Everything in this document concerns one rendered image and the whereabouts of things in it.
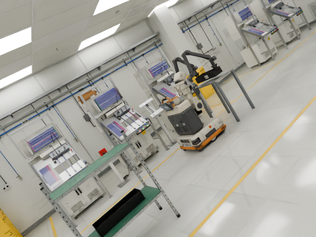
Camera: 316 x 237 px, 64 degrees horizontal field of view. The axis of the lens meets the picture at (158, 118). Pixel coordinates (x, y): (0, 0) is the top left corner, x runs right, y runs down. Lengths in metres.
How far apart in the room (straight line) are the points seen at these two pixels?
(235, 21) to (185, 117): 4.72
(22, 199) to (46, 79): 2.83
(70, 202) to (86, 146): 2.05
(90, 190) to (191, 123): 2.29
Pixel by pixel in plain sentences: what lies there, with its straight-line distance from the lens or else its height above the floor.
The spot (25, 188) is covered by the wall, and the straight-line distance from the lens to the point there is 6.57.
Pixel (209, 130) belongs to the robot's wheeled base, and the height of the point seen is 0.20.
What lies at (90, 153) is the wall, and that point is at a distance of 6.66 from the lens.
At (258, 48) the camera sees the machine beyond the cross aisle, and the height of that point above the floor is 0.47.
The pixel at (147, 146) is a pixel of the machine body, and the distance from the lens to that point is 5.34.
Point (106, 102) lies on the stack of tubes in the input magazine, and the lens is 5.30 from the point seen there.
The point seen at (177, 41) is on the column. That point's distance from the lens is 7.76.
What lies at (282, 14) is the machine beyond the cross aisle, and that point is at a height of 0.90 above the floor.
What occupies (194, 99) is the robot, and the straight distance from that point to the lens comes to 4.26.
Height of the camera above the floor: 1.36
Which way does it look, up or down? 8 degrees down
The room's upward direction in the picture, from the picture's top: 33 degrees counter-clockwise
